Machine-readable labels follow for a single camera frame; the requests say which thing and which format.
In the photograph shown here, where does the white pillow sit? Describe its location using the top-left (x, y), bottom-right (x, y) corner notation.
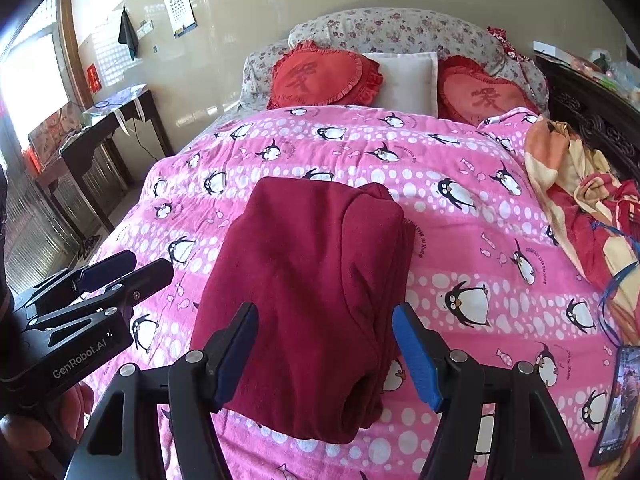
top-left (361, 51), bottom-right (440, 119)

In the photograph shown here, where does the black cable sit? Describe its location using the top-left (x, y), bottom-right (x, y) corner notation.
top-left (132, 130), bottom-right (174, 159)

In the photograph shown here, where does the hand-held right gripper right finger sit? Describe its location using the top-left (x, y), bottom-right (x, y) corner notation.
top-left (392, 302), bottom-right (587, 480)

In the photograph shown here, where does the pink penguin blanket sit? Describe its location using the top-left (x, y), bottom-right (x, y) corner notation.
top-left (80, 105), bottom-right (632, 480)

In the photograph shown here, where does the person's left hand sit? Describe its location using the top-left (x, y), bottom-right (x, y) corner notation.
top-left (0, 414), bottom-right (54, 462)

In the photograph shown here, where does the red ruffled cloth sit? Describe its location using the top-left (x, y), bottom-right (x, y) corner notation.
top-left (487, 25), bottom-right (536, 62)

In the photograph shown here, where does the blue cord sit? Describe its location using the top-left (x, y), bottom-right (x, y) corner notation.
top-left (590, 219), bottom-right (640, 347)

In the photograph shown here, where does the dark hanging cloth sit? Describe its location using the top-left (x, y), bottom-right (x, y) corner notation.
top-left (118, 7), bottom-right (139, 61)

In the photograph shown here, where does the printed picture board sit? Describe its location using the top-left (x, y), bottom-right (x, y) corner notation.
top-left (27, 102), bottom-right (84, 167)

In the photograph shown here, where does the pile of plastic bags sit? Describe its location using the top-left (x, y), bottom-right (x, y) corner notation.
top-left (570, 47), bottom-right (640, 107)

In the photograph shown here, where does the red heart pillow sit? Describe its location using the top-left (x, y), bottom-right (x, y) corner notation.
top-left (436, 55), bottom-right (543, 127)
top-left (266, 41), bottom-right (385, 110)

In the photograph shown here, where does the smartphone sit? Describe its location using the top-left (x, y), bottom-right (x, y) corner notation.
top-left (589, 344), bottom-right (640, 469)

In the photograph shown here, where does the dark carved wooden furniture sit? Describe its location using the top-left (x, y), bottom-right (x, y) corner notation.
top-left (532, 42), bottom-right (640, 182)

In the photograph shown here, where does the window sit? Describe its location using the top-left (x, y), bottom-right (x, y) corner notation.
top-left (0, 30), bottom-right (72, 153)

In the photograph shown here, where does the pair of shoes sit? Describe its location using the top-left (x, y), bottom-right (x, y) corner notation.
top-left (75, 237), bottom-right (102, 262)

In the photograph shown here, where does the orange floral blanket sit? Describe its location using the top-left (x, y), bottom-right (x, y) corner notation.
top-left (524, 115), bottom-right (640, 322)

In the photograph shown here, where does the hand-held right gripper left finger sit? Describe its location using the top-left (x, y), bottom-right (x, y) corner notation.
top-left (75, 302), bottom-right (261, 480)

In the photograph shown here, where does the dark wooden table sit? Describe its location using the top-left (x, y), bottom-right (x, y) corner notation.
top-left (35, 90), bottom-right (176, 233)

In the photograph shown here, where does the floral pillow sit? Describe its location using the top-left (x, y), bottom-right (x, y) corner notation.
top-left (239, 7), bottom-right (551, 117)

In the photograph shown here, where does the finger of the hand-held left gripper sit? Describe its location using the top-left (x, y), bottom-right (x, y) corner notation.
top-left (12, 249), bottom-right (139, 312)
top-left (29, 259), bottom-right (176, 334)

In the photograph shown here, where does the dark red garment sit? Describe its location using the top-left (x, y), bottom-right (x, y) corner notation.
top-left (190, 176), bottom-right (415, 445)

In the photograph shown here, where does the eye chart poster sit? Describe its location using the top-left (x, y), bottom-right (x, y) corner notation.
top-left (159, 0), bottom-right (199, 40)

